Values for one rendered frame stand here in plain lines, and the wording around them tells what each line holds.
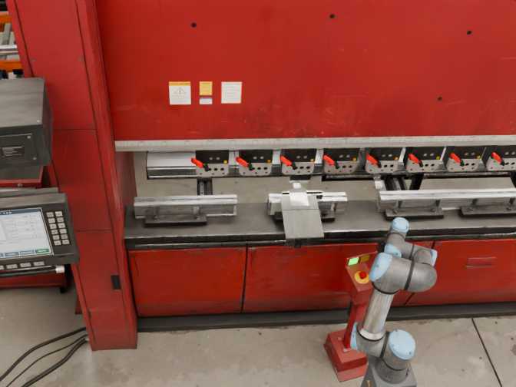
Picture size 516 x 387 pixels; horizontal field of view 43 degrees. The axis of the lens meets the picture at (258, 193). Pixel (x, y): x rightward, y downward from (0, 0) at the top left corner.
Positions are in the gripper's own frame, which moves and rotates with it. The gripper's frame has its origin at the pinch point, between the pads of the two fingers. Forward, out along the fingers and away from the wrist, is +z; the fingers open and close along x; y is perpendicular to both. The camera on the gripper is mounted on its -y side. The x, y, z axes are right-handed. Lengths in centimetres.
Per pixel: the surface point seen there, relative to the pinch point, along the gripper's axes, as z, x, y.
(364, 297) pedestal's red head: 12.3, 10.5, -6.2
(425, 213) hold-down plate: -4.7, -32.2, 22.8
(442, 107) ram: -71, -25, 33
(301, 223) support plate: -13.9, 35.2, 26.7
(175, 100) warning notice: -73, 87, 60
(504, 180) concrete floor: 92, -166, 94
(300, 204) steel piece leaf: -13, 31, 38
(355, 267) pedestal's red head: 6.6, 10.7, 7.8
